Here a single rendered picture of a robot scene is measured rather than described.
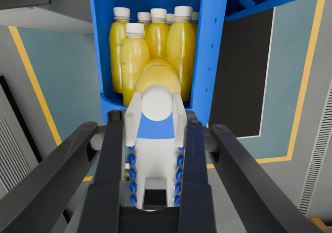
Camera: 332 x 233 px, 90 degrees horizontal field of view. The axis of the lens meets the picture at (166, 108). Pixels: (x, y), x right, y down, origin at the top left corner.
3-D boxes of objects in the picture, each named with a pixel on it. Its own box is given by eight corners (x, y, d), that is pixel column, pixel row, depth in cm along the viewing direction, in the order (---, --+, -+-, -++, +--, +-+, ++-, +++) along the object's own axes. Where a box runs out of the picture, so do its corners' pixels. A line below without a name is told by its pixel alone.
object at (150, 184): (145, 182, 77) (141, 214, 63) (145, 175, 76) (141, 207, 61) (166, 182, 77) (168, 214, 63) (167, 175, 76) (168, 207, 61)
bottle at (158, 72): (173, 89, 40) (182, 126, 22) (144, 87, 39) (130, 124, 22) (175, 58, 37) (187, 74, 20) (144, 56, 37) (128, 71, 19)
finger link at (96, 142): (121, 152, 13) (81, 152, 12) (131, 121, 17) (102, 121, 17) (120, 135, 12) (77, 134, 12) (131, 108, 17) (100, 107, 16)
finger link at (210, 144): (188, 136, 12) (229, 137, 12) (182, 109, 17) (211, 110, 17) (186, 153, 13) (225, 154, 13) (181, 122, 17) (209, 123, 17)
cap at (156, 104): (171, 115, 22) (172, 121, 20) (142, 114, 22) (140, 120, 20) (173, 86, 20) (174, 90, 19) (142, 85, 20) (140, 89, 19)
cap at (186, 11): (195, 18, 36) (196, 8, 35) (181, 16, 34) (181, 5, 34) (185, 19, 39) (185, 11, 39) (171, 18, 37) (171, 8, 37)
